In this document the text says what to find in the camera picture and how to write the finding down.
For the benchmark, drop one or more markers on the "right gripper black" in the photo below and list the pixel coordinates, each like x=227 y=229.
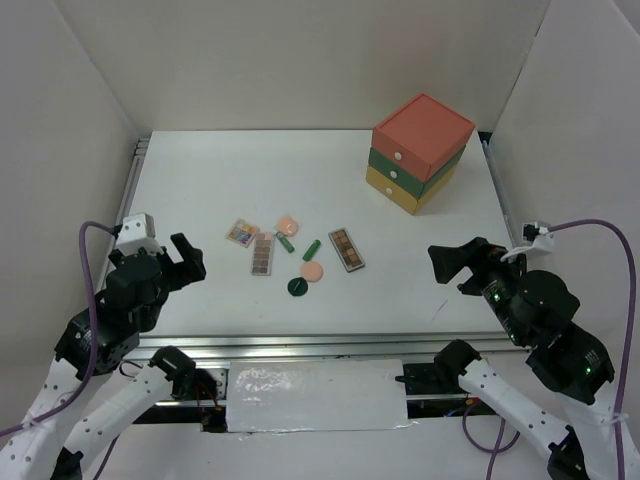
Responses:
x=478 y=255

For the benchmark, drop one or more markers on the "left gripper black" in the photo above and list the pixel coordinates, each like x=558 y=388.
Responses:
x=192 y=268

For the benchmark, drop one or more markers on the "colourful eyeshadow palette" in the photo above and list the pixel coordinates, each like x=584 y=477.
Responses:
x=242 y=233

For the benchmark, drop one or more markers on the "pink brown eyeshadow palette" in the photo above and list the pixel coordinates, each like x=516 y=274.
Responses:
x=262 y=256

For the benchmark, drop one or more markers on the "green lipstick tube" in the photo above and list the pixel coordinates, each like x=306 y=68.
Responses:
x=312 y=250
x=283 y=239

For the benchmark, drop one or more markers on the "orange drawer box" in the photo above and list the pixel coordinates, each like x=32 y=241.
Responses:
x=422 y=136

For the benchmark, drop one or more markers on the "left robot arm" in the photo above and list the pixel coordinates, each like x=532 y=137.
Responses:
x=73 y=419

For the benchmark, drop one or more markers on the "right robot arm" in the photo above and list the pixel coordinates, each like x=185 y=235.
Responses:
x=536 y=310

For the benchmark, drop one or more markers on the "wrapped peach makeup sponge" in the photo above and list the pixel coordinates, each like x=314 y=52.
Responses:
x=287 y=226

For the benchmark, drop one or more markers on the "dark brown eyeshadow palette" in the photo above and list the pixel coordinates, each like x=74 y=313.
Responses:
x=346 y=250

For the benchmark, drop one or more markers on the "dark green round compact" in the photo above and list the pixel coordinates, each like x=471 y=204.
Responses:
x=297 y=287

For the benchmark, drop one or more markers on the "round peach powder puff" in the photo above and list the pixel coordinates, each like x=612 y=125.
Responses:
x=311 y=271

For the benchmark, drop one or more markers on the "white foil covered panel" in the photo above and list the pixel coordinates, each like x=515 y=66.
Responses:
x=328 y=395

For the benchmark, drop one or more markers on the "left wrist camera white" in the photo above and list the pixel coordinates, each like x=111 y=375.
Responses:
x=136 y=231

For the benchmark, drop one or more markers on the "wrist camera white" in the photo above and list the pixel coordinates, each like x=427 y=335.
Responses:
x=136 y=231
x=537 y=241

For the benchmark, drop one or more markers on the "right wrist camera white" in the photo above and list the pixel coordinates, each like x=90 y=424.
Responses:
x=537 y=241

